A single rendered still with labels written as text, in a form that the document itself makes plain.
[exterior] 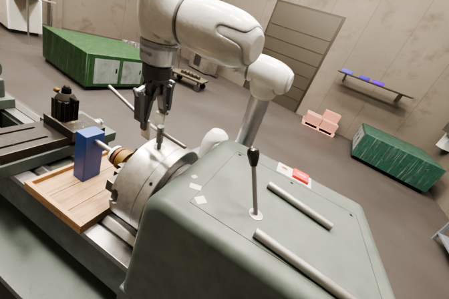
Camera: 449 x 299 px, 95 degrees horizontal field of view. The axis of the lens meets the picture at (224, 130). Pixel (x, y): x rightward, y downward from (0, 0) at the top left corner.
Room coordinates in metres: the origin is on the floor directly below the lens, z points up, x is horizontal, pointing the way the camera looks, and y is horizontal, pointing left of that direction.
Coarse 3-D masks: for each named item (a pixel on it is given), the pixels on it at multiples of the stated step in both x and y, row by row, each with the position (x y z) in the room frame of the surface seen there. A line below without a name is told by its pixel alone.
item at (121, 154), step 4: (116, 148) 0.63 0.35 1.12; (120, 148) 0.64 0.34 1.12; (124, 148) 0.65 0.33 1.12; (112, 152) 0.61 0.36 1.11; (116, 152) 0.61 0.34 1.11; (120, 152) 0.61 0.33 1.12; (124, 152) 0.62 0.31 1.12; (128, 152) 0.63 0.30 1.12; (132, 152) 0.63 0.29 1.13; (112, 156) 0.60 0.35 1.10; (116, 156) 0.60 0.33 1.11; (120, 156) 0.60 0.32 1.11; (124, 156) 0.60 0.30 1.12; (128, 156) 0.61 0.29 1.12; (112, 160) 0.60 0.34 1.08; (116, 160) 0.59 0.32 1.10; (120, 160) 0.59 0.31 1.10; (124, 160) 0.60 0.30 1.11; (112, 164) 0.60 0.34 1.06; (116, 164) 0.59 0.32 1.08
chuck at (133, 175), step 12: (144, 144) 0.56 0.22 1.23; (156, 144) 0.57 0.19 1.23; (168, 144) 0.60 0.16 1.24; (132, 156) 0.51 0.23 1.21; (144, 156) 0.52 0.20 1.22; (156, 156) 0.53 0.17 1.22; (132, 168) 0.48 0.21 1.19; (144, 168) 0.49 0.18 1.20; (120, 180) 0.46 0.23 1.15; (132, 180) 0.46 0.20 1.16; (144, 180) 0.46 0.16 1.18; (120, 192) 0.45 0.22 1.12; (132, 192) 0.44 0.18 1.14; (120, 204) 0.44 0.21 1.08; (132, 204) 0.43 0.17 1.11; (120, 216) 0.45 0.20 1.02
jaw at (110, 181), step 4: (120, 164) 0.57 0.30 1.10; (116, 168) 0.56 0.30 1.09; (120, 168) 0.55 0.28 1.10; (116, 172) 0.53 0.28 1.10; (112, 176) 0.50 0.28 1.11; (116, 176) 0.51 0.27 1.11; (108, 180) 0.48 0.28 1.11; (112, 180) 0.49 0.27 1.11; (108, 184) 0.48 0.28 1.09; (112, 184) 0.48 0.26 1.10; (108, 188) 0.48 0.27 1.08; (112, 192) 0.46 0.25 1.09; (116, 192) 0.45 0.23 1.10; (112, 196) 0.46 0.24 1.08; (116, 196) 0.45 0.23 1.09; (116, 200) 0.45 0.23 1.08
